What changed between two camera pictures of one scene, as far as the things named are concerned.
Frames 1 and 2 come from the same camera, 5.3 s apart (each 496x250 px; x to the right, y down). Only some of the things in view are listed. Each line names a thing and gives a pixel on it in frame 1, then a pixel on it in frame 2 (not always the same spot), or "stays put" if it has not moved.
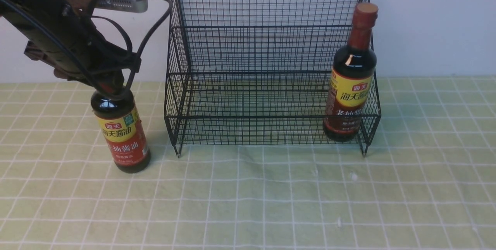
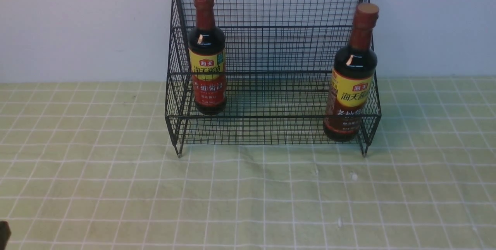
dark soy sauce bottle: [351, 78] stays put
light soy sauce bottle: [117, 116] → [207, 55]
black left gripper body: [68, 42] → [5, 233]
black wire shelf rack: [251, 61] stays put
